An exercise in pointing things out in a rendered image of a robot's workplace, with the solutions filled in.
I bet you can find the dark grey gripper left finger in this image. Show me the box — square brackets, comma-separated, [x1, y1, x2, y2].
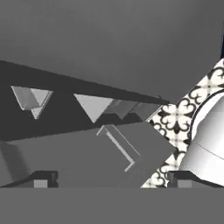
[0, 170, 60, 189]

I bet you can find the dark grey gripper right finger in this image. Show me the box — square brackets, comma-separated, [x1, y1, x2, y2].
[167, 170, 224, 189]

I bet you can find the white rounded object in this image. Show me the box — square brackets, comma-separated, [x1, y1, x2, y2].
[178, 90, 224, 187]

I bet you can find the grey appliance door panel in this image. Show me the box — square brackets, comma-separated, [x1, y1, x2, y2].
[0, 0, 224, 105]

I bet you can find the grey appliance door with handle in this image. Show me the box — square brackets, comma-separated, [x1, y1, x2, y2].
[0, 121, 177, 189]

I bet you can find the pale grey bar handle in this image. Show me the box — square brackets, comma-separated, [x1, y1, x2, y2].
[95, 123, 142, 173]

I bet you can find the pale grey angular handle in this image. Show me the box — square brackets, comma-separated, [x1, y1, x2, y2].
[10, 85, 54, 120]

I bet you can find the pale grey long handle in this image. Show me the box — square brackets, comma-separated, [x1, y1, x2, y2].
[73, 93, 163, 123]

